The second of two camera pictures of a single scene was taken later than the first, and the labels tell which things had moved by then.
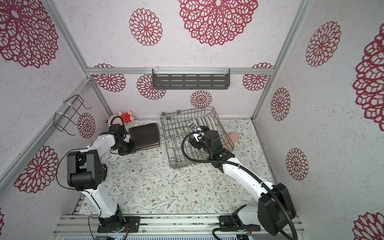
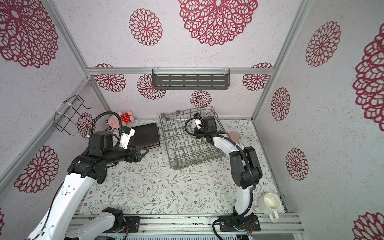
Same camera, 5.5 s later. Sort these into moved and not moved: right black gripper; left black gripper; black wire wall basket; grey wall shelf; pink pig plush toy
Moved: right black gripper; left black gripper
Not moved: black wire wall basket; pink pig plush toy; grey wall shelf
